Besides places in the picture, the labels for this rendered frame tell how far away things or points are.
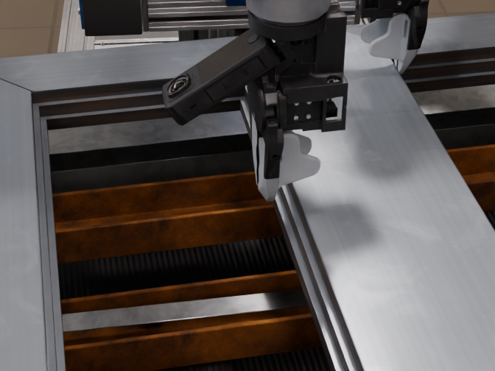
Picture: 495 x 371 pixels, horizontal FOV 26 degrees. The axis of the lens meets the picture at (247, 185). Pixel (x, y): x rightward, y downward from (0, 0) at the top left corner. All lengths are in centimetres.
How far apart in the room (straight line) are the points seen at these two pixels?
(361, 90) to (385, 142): 11
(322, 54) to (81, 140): 63
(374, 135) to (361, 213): 15
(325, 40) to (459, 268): 25
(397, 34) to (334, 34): 32
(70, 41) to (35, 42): 51
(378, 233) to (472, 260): 9
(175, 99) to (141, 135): 56
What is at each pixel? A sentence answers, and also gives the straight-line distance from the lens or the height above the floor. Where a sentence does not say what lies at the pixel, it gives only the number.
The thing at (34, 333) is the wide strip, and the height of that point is 86.
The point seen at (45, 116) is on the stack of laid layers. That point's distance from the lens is 132.
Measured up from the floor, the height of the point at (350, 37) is 86.
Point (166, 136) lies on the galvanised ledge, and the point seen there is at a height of 68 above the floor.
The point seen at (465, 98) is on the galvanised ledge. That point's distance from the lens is 165.
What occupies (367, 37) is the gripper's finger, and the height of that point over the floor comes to 90.
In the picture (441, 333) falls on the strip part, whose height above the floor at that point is 86.
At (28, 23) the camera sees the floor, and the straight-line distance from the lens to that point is 335.
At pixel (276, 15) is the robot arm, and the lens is 94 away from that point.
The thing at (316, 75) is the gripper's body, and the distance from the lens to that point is 99.
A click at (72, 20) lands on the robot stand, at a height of 23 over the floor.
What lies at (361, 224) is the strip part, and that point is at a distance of 108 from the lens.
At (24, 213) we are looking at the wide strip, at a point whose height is 86.
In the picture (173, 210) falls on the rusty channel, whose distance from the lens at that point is 139.
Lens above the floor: 153
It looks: 36 degrees down
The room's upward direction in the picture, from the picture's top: straight up
